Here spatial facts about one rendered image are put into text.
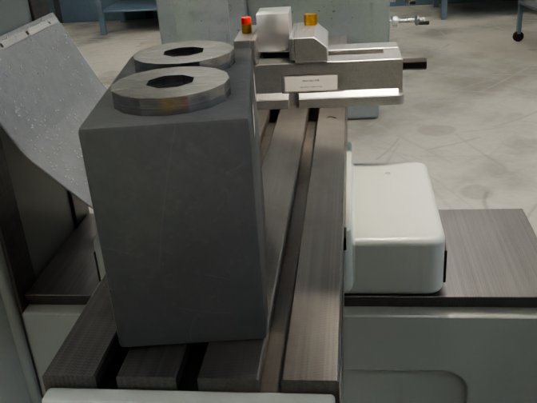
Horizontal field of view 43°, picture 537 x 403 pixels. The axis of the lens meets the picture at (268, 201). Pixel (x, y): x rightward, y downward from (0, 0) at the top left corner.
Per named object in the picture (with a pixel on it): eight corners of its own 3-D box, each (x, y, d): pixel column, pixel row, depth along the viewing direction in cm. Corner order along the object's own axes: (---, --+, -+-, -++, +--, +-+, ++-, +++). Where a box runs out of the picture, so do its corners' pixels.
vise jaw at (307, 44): (328, 44, 118) (328, 21, 116) (328, 61, 107) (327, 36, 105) (294, 45, 119) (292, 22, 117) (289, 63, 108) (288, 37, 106)
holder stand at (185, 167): (266, 217, 75) (252, 33, 66) (268, 340, 55) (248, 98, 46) (156, 225, 75) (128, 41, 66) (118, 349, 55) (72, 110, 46)
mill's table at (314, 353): (349, 66, 162) (348, 33, 159) (344, 484, 51) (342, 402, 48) (253, 70, 165) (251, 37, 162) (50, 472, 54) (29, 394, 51)
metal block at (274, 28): (292, 42, 115) (290, 5, 113) (290, 50, 110) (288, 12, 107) (262, 44, 116) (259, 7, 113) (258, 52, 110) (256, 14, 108)
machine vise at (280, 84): (396, 78, 121) (398, 16, 116) (404, 104, 107) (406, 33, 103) (203, 86, 125) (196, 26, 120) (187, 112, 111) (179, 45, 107)
